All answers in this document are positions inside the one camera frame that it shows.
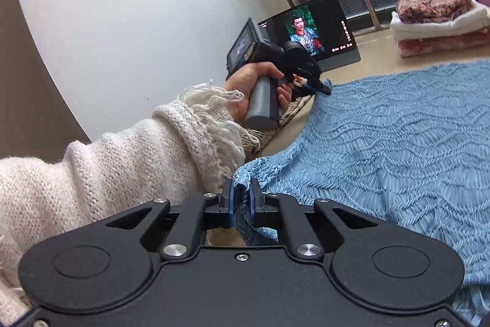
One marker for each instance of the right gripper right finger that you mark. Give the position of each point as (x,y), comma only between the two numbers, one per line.
(256,204)

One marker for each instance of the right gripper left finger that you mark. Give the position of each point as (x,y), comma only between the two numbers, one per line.
(226,204)

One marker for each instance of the blue textured knit garment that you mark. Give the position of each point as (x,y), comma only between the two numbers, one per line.
(410,148)

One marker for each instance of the white knit sleeve forearm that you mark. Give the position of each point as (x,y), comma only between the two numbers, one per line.
(191,144)

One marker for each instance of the person's left hand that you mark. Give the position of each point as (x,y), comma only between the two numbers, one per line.
(244,81)

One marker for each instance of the black tablet with video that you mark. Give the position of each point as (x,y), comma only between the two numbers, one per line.
(321,27)

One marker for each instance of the red patterned folded cloth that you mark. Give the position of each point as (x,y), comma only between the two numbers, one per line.
(409,48)

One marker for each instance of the floral folded cloth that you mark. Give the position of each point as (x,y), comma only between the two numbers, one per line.
(422,11)

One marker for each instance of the white folded cloth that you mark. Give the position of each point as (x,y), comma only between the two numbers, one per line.
(474,20)

